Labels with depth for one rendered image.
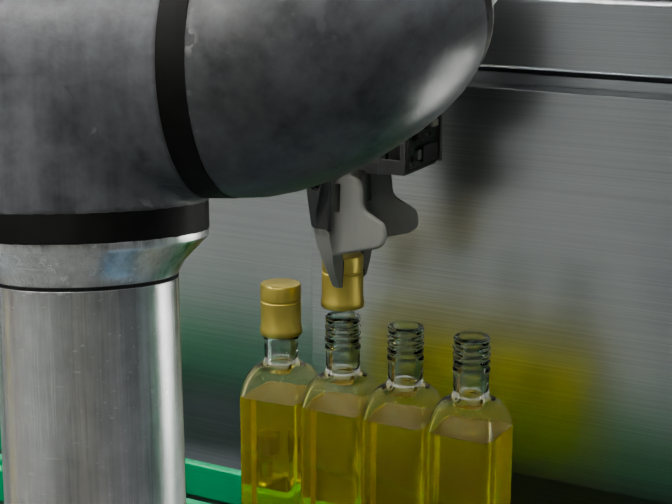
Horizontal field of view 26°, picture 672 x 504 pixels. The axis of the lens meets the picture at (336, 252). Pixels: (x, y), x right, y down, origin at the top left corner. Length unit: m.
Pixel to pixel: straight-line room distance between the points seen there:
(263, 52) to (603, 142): 0.64
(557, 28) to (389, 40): 0.60
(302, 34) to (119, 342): 0.16
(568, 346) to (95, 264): 0.68
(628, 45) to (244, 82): 0.64
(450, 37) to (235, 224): 0.79
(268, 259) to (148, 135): 0.79
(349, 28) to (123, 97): 0.10
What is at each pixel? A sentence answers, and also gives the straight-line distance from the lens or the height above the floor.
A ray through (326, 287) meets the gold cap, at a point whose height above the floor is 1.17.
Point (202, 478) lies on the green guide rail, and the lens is 1.36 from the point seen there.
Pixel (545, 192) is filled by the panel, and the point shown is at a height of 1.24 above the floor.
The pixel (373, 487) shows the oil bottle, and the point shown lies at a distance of 1.20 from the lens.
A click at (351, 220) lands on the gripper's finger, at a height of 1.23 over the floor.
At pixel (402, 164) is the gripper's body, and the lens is 1.10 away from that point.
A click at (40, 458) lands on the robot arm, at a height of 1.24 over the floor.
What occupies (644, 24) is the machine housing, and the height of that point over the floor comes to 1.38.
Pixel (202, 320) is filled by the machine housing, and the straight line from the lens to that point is 1.46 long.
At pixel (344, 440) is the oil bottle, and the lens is 1.20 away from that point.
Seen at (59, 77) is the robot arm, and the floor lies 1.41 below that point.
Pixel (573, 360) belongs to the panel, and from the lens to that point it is 1.25.
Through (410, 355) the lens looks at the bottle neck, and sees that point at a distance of 1.16.
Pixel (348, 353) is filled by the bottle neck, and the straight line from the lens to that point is 1.19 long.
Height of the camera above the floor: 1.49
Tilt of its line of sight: 15 degrees down
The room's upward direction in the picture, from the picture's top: straight up
